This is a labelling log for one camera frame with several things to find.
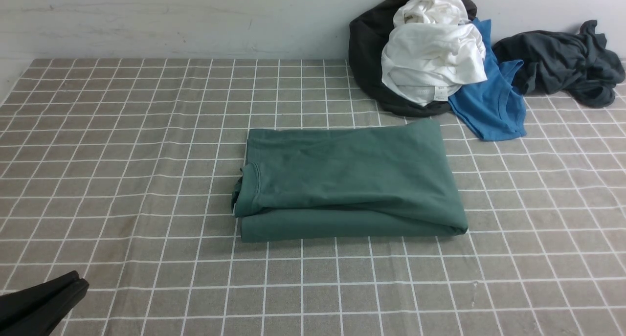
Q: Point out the grey checked tablecloth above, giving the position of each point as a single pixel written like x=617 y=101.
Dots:
x=122 y=171

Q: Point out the white shirt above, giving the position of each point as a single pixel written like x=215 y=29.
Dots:
x=432 y=52

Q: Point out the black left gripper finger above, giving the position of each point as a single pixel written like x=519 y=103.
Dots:
x=14 y=305
x=44 y=319

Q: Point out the blue shirt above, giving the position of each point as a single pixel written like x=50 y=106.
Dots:
x=493 y=110

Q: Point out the dark grey garment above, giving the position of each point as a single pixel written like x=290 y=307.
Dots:
x=578 y=64

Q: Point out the green long-sleeved shirt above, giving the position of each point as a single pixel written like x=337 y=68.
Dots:
x=365 y=182

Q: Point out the black garment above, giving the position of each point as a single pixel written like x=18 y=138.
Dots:
x=368 y=35

